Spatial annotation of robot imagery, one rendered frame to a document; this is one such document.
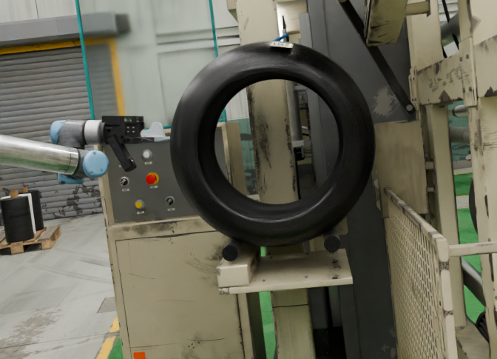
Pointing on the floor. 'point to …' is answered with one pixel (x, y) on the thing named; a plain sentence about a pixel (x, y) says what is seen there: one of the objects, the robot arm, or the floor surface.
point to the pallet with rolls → (25, 222)
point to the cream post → (274, 165)
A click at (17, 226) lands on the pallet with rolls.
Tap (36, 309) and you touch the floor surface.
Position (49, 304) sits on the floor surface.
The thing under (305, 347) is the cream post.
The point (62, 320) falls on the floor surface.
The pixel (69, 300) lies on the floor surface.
